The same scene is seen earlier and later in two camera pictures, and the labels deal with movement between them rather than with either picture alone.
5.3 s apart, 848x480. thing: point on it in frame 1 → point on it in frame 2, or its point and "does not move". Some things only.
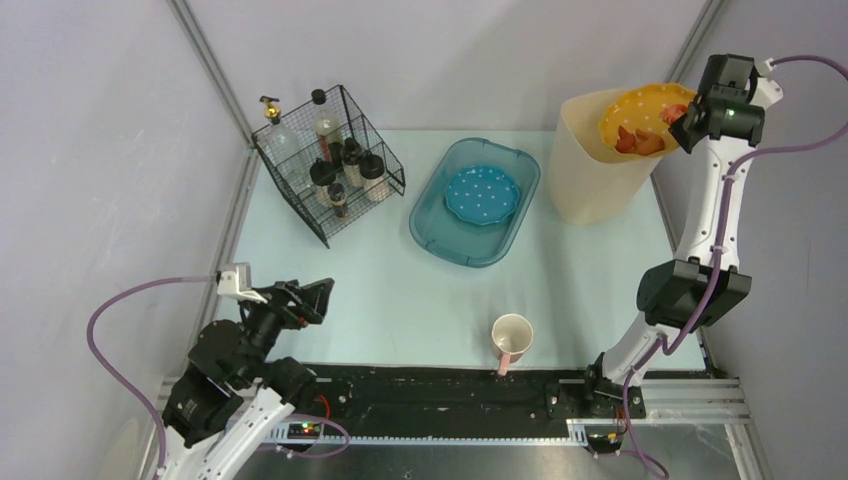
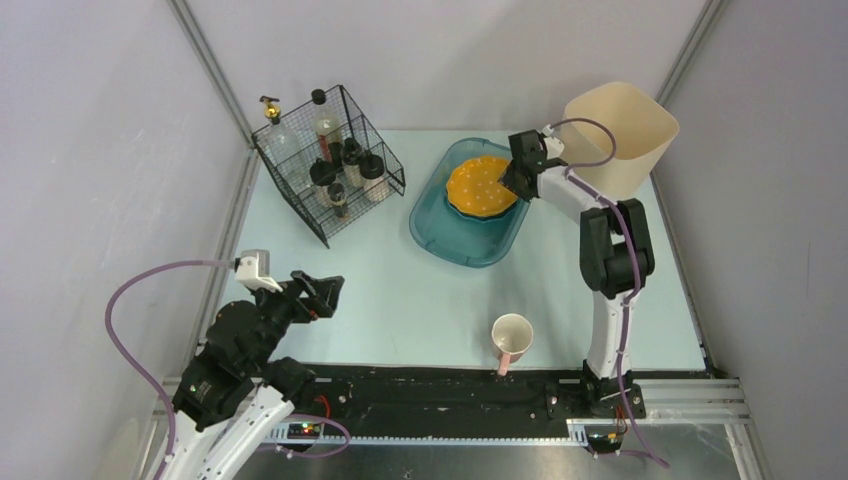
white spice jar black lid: (322, 172) does not move
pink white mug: (512, 335) does not move
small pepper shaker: (337, 195) does not move
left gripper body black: (289, 304) does not move
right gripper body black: (689, 124) → (519, 172)
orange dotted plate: (642, 109) → (473, 186)
